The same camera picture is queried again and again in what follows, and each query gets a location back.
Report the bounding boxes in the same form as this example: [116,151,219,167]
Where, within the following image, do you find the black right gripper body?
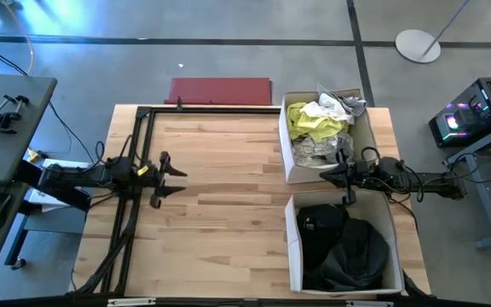
[339,148,377,206]

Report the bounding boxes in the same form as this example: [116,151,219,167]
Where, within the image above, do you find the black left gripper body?
[142,151,170,210]

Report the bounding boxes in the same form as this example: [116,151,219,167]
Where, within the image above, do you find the grey patterned garment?
[291,130,356,169]

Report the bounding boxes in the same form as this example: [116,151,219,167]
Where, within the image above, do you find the white fabric storage bin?
[278,88,378,185]
[285,190,405,296]

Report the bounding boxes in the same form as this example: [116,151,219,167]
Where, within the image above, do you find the yellow garment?
[286,101,349,144]

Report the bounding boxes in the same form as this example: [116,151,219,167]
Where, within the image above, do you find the white garment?
[299,92,355,125]

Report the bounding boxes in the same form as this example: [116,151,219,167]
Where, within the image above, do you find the dark grey-green garment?
[320,217,390,293]

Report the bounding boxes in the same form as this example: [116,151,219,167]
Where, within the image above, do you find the navy Puma shirt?
[299,242,330,292]

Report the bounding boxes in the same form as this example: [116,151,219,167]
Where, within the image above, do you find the black desk crossbar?
[14,160,93,212]

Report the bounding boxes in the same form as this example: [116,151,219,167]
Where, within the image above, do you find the red board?
[163,77,274,107]

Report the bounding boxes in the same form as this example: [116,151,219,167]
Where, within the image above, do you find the white printed box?
[27,158,94,213]

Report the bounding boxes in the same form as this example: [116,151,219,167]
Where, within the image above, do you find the grey desk base leg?
[4,200,85,271]

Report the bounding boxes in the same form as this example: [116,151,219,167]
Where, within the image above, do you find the white round floor stand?
[394,0,471,65]

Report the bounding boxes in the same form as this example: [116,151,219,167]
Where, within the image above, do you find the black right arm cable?
[359,146,384,166]

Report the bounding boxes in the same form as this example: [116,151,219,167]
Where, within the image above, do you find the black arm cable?
[95,135,135,168]
[359,146,384,166]

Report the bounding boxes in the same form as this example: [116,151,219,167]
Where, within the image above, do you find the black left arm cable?
[95,135,135,168]

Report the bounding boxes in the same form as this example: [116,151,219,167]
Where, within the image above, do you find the silver metal bracket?
[345,299,395,307]
[107,298,158,307]

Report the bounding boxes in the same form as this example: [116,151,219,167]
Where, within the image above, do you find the orange floor cable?
[0,0,35,76]

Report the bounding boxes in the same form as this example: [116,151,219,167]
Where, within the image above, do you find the black floor cable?
[0,39,30,77]

